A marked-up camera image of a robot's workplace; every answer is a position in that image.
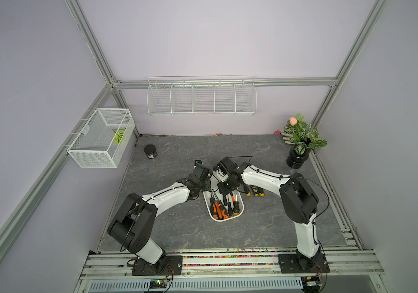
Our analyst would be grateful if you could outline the white wire cube basket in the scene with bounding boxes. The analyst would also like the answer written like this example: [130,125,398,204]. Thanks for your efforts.
[67,108,135,168]

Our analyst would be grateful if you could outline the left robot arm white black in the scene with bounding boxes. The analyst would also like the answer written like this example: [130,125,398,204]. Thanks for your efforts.
[107,162,212,267]

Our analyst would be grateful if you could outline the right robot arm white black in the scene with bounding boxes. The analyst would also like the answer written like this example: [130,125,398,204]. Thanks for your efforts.
[213,157,330,273]

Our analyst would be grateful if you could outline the yellow black brown-shaft screwdriver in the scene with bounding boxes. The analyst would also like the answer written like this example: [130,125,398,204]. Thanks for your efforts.
[251,185,260,196]

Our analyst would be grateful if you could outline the white perforated cable duct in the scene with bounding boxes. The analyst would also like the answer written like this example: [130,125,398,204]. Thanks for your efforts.
[86,277,304,293]

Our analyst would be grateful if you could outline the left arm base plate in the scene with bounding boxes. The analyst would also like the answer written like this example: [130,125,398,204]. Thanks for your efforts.
[132,255,183,277]

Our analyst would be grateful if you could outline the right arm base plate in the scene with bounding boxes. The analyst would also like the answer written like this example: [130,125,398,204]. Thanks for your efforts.
[277,250,331,274]

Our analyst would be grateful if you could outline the small black jar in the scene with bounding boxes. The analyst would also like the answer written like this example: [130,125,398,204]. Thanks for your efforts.
[144,144,158,159]

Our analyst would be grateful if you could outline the artificial green potted plant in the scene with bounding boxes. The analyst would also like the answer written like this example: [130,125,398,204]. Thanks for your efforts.
[281,113,327,169]

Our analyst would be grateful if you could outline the green object in basket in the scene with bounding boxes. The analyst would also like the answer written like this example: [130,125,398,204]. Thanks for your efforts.
[113,129,125,145]

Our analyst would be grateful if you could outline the long white wire wall basket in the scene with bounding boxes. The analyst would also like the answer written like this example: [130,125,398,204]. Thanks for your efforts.
[146,84,257,115]

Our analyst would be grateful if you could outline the small orange black screwdriver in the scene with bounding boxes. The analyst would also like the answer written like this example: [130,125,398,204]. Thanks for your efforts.
[231,194,240,215]

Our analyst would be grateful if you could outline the white plastic storage box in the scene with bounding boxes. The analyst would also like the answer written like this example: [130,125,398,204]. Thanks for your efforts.
[202,171,244,222]

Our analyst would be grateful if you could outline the aluminium frame rail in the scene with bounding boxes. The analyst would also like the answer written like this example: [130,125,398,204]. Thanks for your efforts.
[114,76,338,90]

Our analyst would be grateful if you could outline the orange black large screwdriver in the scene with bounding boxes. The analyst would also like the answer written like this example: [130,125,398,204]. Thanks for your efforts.
[210,197,229,220]

